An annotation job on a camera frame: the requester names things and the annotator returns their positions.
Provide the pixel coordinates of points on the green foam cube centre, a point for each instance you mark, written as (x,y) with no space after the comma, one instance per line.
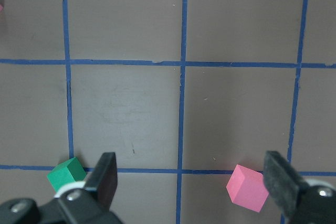
(66,172)

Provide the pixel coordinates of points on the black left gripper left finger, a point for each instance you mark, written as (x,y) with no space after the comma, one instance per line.
(103,181)

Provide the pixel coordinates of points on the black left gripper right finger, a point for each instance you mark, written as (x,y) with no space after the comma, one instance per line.
(284,184)

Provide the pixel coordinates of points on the pink foam cube centre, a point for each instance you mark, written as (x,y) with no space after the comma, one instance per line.
(246,188)

